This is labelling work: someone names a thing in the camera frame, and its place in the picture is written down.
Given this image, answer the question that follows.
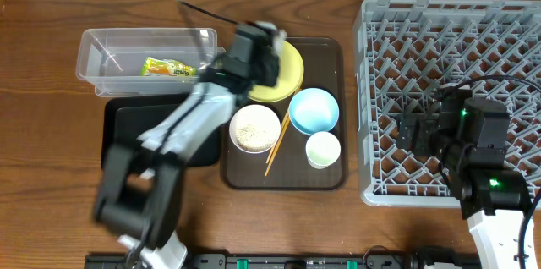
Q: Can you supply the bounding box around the blue bowl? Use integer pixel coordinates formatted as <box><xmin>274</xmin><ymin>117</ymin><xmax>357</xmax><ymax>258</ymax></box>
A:
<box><xmin>287</xmin><ymin>88</ymin><xmax>340</xmax><ymax>135</ymax></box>

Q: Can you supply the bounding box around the white cup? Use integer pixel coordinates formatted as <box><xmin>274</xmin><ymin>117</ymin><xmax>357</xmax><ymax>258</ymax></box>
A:
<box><xmin>305</xmin><ymin>132</ymin><xmax>341</xmax><ymax>169</ymax></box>

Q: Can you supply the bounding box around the yellow-green snack wrapper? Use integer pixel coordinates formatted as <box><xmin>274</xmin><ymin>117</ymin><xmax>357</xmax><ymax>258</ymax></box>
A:
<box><xmin>141</xmin><ymin>57</ymin><xmax>197</xmax><ymax>77</ymax></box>

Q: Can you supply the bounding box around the white rice pile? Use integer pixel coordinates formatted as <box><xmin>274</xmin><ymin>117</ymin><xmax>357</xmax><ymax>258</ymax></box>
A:
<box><xmin>235</xmin><ymin>121</ymin><xmax>276</xmax><ymax>152</ymax></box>

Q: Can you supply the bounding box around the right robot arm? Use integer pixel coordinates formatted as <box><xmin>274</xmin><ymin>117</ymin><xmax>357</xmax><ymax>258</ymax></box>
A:
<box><xmin>396</xmin><ymin>79</ymin><xmax>540</xmax><ymax>268</ymax></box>

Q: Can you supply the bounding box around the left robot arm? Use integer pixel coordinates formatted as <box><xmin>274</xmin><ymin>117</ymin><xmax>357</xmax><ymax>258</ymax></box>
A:
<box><xmin>93</xmin><ymin>21</ymin><xmax>287</xmax><ymax>268</ymax></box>

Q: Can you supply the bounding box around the grey dishwasher rack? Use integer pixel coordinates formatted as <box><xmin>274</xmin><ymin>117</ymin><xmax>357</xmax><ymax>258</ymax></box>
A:
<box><xmin>352</xmin><ymin>0</ymin><xmax>540</xmax><ymax>207</ymax></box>

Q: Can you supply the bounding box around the clear plastic waste bin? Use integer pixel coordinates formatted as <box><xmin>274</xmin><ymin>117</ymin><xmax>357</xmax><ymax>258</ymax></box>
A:
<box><xmin>76</xmin><ymin>28</ymin><xmax>225</xmax><ymax>97</ymax></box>

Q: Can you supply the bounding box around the black food-waste tray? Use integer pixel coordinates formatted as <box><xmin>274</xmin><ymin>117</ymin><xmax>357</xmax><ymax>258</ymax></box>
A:
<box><xmin>101</xmin><ymin>93</ymin><xmax>221</xmax><ymax>168</ymax></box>

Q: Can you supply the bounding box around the yellow plate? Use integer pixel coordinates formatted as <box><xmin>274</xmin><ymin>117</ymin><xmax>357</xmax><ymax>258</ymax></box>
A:
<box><xmin>249</xmin><ymin>41</ymin><xmax>304</xmax><ymax>103</ymax></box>

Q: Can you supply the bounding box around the wooden chopstick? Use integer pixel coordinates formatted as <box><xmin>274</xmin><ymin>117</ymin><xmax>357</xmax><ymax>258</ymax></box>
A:
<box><xmin>265</xmin><ymin>112</ymin><xmax>290</xmax><ymax>176</ymax></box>
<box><xmin>265</xmin><ymin>110</ymin><xmax>290</xmax><ymax>164</ymax></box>

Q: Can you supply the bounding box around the brown serving tray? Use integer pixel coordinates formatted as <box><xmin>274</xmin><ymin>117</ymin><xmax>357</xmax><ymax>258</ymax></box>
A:
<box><xmin>220</xmin><ymin>36</ymin><xmax>348</xmax><ymax>190</ymax></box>

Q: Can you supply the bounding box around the black rail with green clips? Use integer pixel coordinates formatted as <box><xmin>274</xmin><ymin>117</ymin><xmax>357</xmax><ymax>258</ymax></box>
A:
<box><xmin>83</xmin><ymin>252</ymin><xmax>483</xmax><ymax>269</ymax></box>

